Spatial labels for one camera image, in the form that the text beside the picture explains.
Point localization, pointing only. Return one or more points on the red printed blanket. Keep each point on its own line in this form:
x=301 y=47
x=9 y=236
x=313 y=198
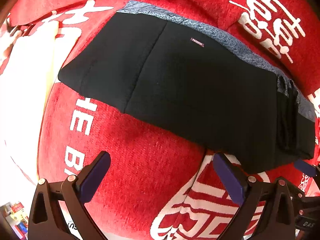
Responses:
x=137 y=155

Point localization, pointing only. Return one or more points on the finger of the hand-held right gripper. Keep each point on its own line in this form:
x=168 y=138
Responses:
x=305 y=167

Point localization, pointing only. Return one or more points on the colourful packets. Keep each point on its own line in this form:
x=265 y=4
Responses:
x=15 y=217

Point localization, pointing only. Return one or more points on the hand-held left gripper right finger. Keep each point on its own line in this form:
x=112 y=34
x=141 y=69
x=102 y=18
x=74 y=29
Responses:
x=228 y=177

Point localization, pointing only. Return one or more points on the black pants with blue stripes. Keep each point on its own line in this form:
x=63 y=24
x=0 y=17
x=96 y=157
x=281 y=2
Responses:
x=175 y=92

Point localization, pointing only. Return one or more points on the cream folded cloth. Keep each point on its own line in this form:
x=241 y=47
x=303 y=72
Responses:
x=25 y=92

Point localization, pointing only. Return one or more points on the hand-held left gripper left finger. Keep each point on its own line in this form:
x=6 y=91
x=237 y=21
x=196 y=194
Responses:
x=96 y=175

